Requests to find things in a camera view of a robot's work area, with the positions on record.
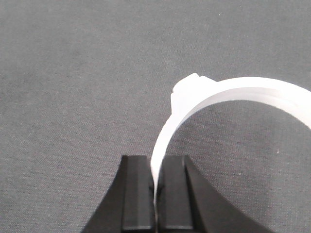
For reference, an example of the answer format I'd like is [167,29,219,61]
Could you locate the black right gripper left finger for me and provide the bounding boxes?
[82,155,155,233]

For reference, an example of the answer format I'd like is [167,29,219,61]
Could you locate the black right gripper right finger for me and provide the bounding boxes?
[156,156,267,233]

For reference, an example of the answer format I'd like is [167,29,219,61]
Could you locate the white PVC pipe clamp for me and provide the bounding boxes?
[151,73,311,217]

